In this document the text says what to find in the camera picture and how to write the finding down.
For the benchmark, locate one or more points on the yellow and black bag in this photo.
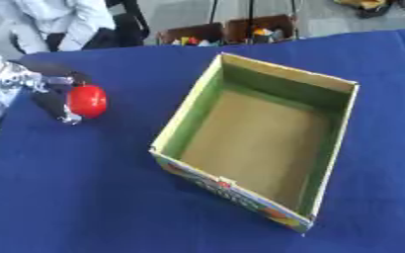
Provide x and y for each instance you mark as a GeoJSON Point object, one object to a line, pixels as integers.
{"type": "Point", "coordinates": [367, 6]}

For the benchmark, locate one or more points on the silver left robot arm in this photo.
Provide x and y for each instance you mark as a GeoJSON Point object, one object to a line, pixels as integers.
{"type": "Point", "coordinates": [1, 87]}

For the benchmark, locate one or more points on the brown cardboard storage box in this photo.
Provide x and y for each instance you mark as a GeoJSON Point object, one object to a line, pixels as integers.
{"type": "Point", "coordinates": [260, 29]}
{"type": "Point", "coordinates": [191, 34]}

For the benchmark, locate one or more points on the person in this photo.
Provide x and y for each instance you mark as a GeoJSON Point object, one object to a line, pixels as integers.
{"type": "Point", "coordinates": [50, 23]}

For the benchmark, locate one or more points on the cardboard box with green inside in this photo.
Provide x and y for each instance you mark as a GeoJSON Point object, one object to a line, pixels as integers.
{"type": "Point", "coordinates": [258, 138]}

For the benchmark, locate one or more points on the red round toy fruit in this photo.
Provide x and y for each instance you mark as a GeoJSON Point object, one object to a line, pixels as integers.
{"type": "Point", "coordinates": [87, 100]}

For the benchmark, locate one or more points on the black tripod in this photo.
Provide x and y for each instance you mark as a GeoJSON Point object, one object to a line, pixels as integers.
{"type": "Point", "coordinates": [250, 13]}

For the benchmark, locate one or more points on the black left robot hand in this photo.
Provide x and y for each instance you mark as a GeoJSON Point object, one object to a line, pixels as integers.
{"type": "Point", "coordinates": [47, 99]}

